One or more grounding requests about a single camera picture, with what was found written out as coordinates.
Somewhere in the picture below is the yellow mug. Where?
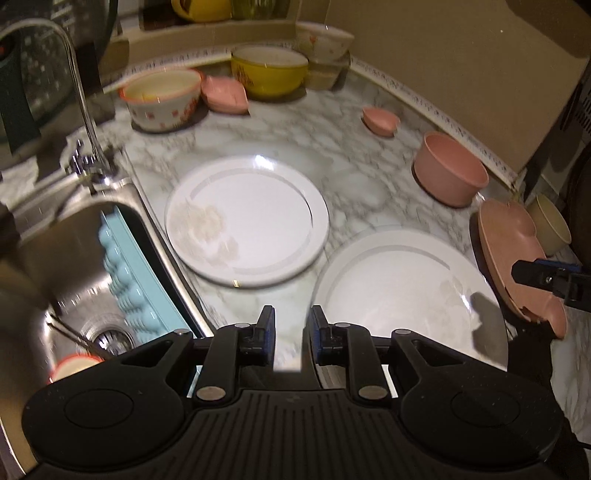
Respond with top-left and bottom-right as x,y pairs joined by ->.
171,0 -> 232,23

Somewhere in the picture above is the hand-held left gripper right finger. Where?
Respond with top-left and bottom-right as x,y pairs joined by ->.
308,305 -> 467,403

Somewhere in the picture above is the small orange rim bowl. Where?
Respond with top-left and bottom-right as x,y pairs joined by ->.
48,354 -> 105,385

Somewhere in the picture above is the cream bowl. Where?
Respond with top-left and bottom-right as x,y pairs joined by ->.
526,193 -> 572,257

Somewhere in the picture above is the chrome faucet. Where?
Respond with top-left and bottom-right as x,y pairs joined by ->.
0,20 -> 120,191

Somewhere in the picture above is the white plate with grey ring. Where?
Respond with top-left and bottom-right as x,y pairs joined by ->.
310,226 -> 509,377
165,155 -> 330,288

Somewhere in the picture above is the white floral bowl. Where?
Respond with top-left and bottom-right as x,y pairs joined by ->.
294,22 -> 354,64

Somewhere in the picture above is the pink bowl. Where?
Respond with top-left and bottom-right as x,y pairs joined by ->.
412,131 -> 489,208

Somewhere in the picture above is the stainless steel sink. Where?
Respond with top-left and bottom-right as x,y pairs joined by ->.
0,181 -> 218,462

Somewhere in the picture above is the white appliance with vents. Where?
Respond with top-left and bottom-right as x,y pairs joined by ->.
558,78 -> 591,155

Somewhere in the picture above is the light blue silicone tray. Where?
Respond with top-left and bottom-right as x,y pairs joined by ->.
97,209 -> 200,344

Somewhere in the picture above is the yellow bowl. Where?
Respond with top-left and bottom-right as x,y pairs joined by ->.
230,45 -> 309,100

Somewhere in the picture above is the pink bear-shaped plate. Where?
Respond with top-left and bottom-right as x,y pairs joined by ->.
469,198 -> 568,340

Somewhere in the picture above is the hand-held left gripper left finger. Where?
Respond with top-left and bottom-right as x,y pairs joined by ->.
121,305 -> 276,403

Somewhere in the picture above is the beige bowl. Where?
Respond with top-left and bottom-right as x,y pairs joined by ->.
304,54 -> 352,91

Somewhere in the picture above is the small pink heart dish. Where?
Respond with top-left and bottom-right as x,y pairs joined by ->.
362,106 -> 401,138

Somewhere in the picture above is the white bowl with orange rim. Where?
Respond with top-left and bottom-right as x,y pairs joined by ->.
119,69 -> 203,134

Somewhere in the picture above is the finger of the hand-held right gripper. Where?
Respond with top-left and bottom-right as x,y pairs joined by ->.
512,259 -> 591,315

